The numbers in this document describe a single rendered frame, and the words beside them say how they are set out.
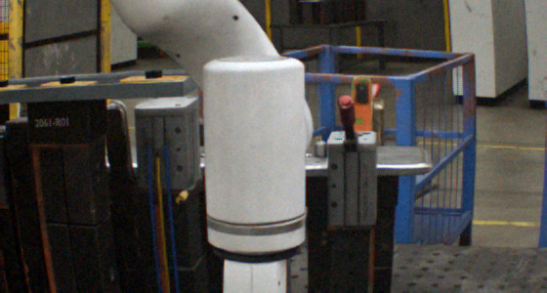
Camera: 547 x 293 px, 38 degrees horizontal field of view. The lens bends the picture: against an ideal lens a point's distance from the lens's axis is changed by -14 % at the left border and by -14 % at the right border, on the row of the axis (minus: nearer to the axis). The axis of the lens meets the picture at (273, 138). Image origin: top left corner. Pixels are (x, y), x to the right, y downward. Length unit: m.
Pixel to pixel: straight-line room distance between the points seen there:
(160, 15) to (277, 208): 0.19
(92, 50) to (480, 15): 5.00
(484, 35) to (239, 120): 8.29
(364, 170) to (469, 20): 7.83
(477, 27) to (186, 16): 8.29
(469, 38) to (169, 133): 7.88
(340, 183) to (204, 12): 0.51
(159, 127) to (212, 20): 0.47
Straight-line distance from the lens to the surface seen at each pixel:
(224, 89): 0.73
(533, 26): 8.93
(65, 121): 1.12
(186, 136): 1.25
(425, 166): 1.35
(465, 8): 9.02
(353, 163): 1.22
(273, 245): 0.75
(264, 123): 0.73
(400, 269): 1.82
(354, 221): 1.24
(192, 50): 0.83
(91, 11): 4.96
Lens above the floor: 1.28
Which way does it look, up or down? 10 degrees down
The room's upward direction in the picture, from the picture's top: 2 degrees counter-clockwise
